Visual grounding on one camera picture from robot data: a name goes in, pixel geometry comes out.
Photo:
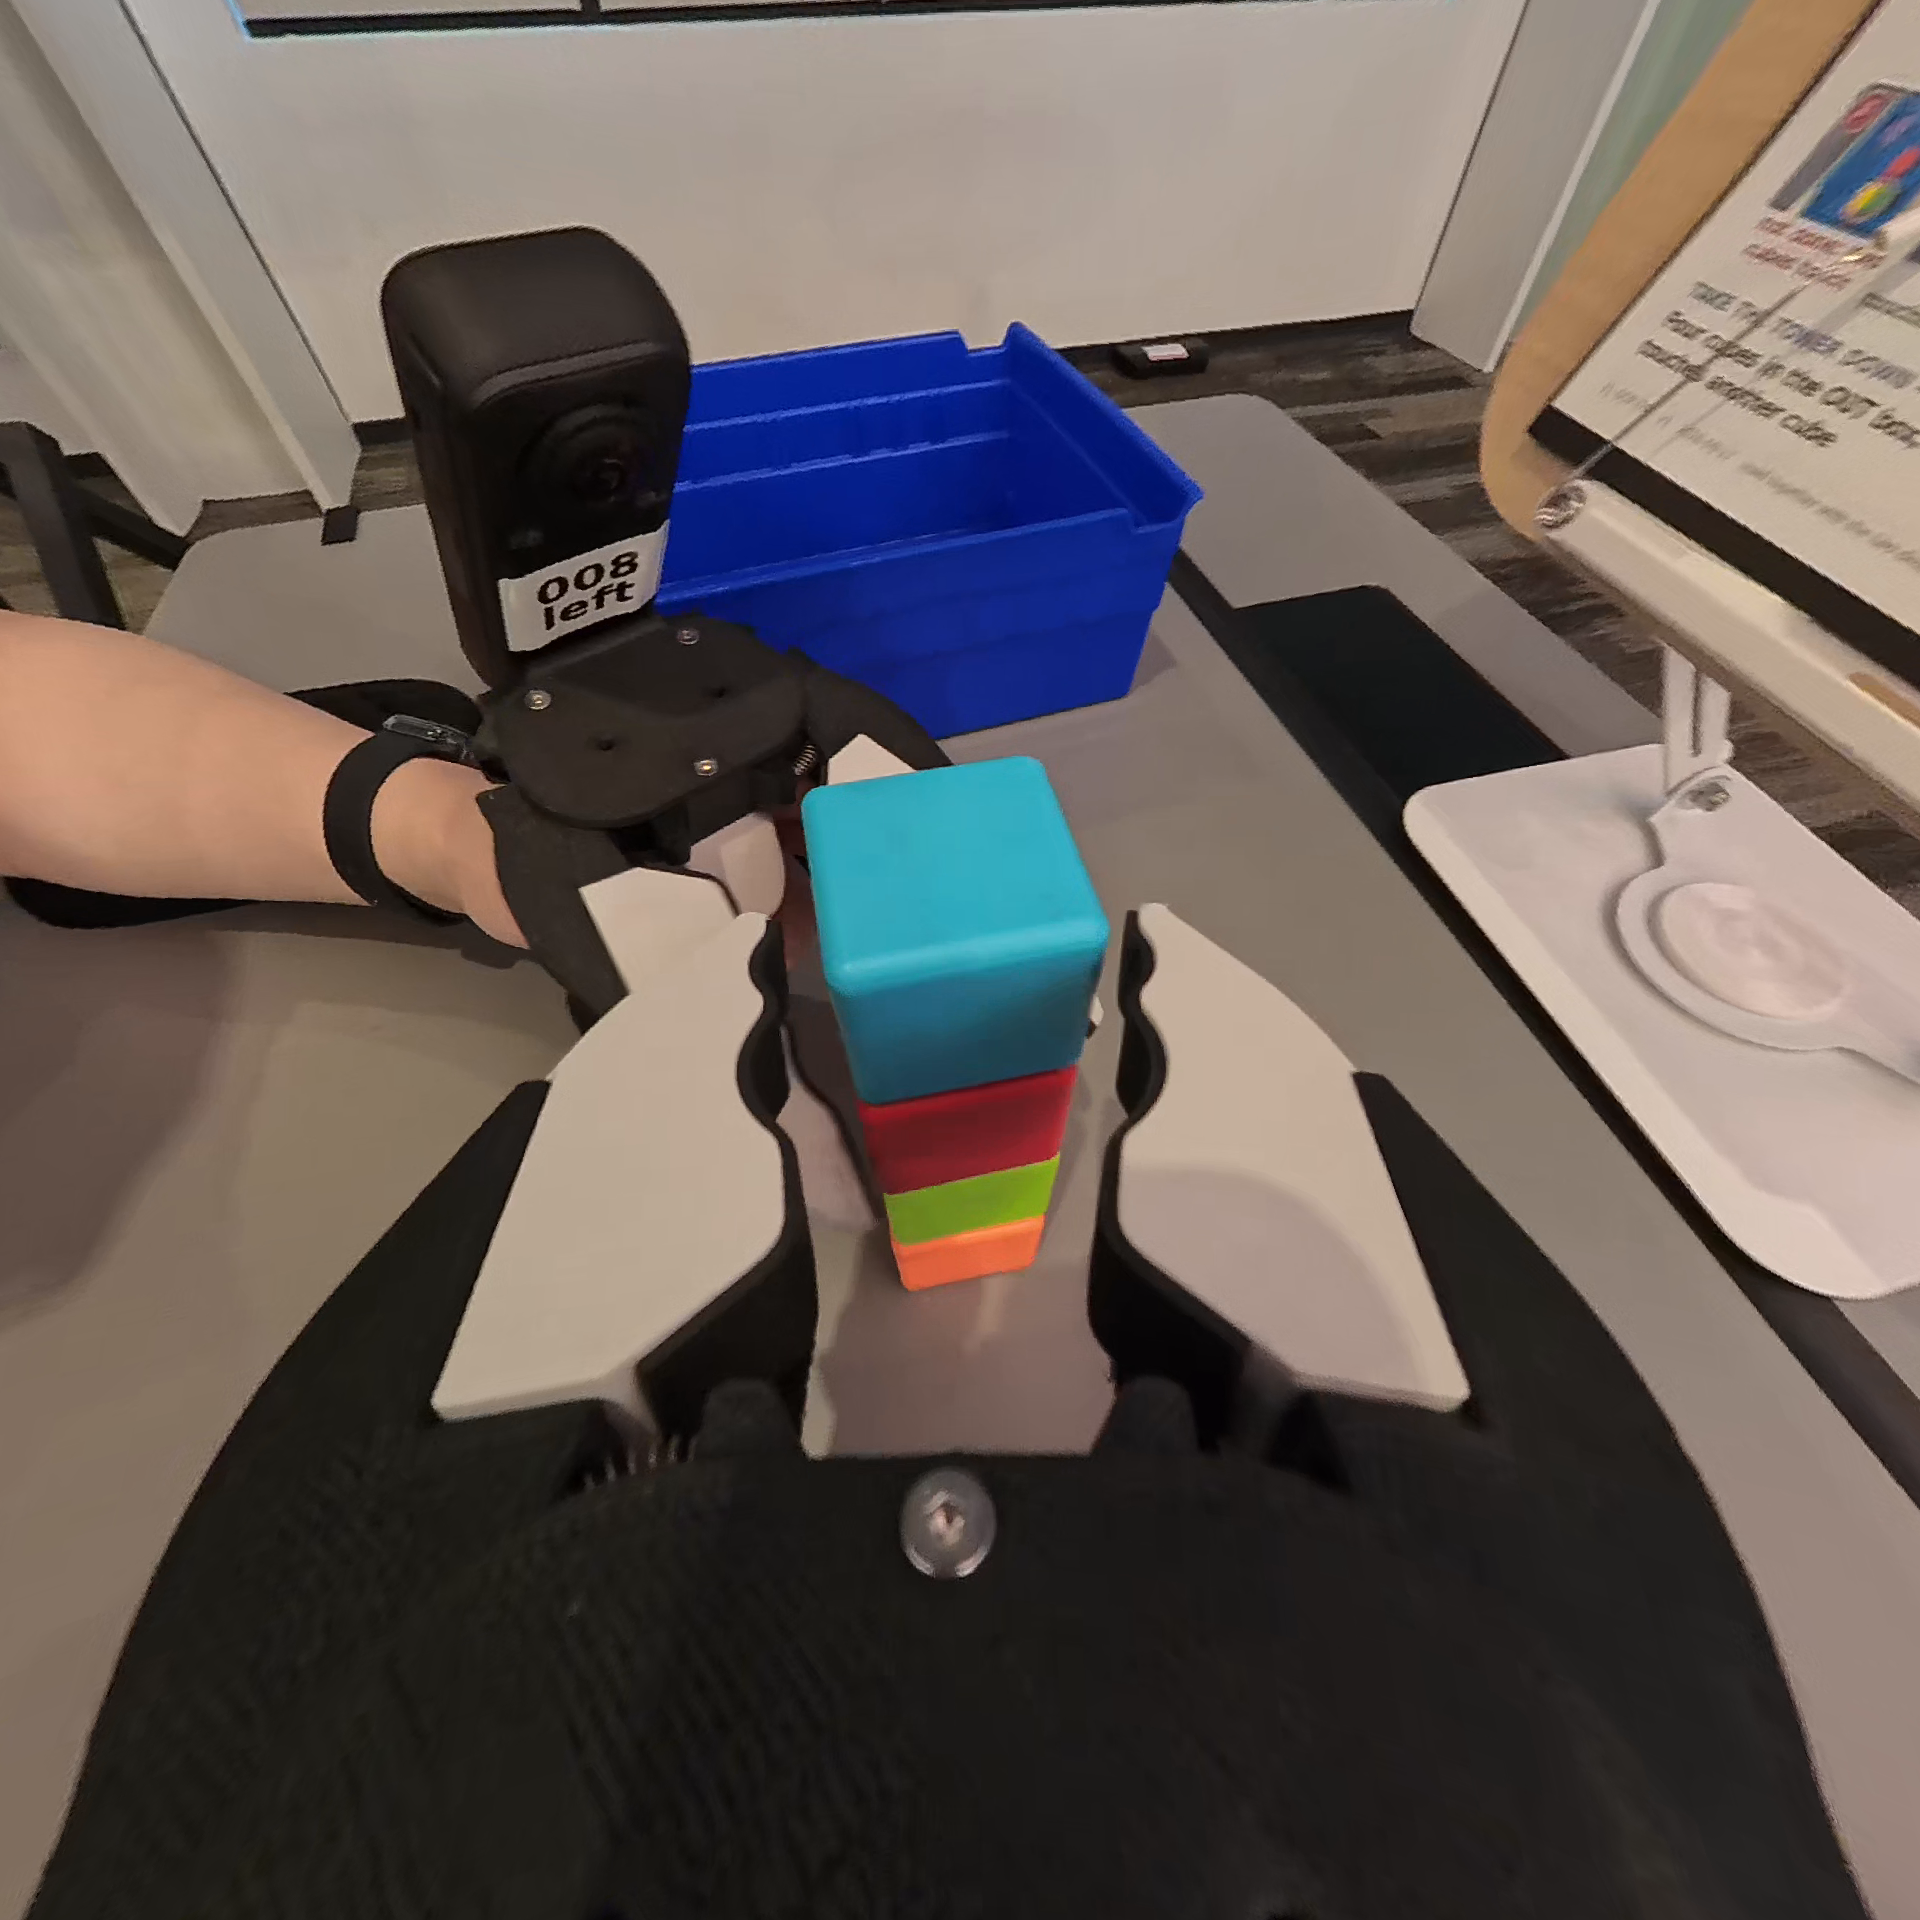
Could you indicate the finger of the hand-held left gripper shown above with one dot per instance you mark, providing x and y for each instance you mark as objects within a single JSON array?
[
  {"x": 869, "y": 761},
  {"x": 661, "y": 930}
]

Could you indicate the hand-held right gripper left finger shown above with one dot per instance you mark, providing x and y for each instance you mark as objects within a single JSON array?
[{"x": 630, "y": 1200}]

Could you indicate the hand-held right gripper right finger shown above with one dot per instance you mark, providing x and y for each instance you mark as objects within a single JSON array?
[{"x": 1277, "y": 1200}]

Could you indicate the light blue cube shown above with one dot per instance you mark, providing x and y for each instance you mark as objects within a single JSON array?
[{"x": 961, "y": 915}]

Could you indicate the blue plastic bin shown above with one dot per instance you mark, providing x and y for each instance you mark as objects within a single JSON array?
[{"x": 931, "y": 570}]

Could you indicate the green cube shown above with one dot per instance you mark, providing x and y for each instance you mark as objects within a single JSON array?
[{"x": 967, "y": 1195}]

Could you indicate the orange cube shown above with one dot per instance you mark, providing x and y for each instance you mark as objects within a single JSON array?
[{"x": 967, "y": 1253}]

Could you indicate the red cube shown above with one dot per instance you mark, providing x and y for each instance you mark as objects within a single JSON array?
[{"x": 967, "y": 1122}]

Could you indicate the person's left hand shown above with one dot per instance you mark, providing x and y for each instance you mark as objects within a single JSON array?
[{"x": 466, "y": 861}]

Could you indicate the white document stand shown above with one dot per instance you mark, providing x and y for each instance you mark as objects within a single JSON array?
[{"x": 1546, "y": 901}]

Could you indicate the black floor object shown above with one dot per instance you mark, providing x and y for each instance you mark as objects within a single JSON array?
[{"x": 1163, "y": 356}]

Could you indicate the black framed poster stand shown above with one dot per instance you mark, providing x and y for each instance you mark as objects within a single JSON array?
[{"x": 60, "y": 510}]

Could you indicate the printed instruction board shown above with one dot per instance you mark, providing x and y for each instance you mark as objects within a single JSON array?
[{"x": 1771, "y": 376}]

